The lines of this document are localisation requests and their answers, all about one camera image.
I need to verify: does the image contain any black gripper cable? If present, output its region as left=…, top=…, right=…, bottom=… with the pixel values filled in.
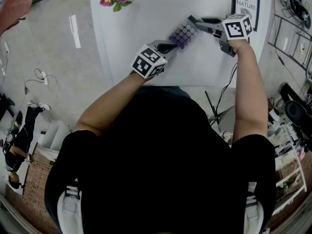
left=214, top=62, right=238, bottom=121

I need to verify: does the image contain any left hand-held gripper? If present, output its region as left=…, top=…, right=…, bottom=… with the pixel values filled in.
left=131, top=39, right=178, bottom=79

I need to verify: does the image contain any person's black shirt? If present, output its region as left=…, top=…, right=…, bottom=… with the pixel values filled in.
left=44, top=85, right=277, bottom=234

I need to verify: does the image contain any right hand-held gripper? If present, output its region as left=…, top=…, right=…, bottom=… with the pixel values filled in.
left=188, top=13, right=254, bottom=58

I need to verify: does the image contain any bundle of black cables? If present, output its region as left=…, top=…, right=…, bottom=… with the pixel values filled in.
left=282, top=0, right=312, bottom=29

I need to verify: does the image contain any person's right forearm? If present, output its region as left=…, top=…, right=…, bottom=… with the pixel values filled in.
left=229, top=39, right=269, bottom=145

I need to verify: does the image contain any black framed picture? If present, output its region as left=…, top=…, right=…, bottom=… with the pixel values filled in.
left=231, top=0, right=261, bottom=33

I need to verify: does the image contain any folded round white table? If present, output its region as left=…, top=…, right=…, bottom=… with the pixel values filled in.
left=204, top=90, right=236, bottom=134

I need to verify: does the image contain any black floor fan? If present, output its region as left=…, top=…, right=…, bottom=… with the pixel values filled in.
left=280, top=81, right=312, bottom=137

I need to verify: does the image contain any purple-keyed calculator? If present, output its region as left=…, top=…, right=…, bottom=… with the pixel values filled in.
left=166, top=14, right=201, bottom=50

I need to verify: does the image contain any white storage shelf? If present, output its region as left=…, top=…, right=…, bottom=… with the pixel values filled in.
left=267, top=123, right=308, bottom=216

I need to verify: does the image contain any grey metal drying rack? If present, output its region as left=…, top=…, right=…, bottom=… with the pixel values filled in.
left=267, top=15, right=312, bottom=80

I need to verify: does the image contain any person's left forearm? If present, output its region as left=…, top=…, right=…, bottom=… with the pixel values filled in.
left=74, top=72, right=147, bottom=137

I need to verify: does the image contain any white shoulder strap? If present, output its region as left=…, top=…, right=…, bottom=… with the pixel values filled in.
left=57, top=179, right=84, bottom=234
left=245, top=181, right=265, bottom=234

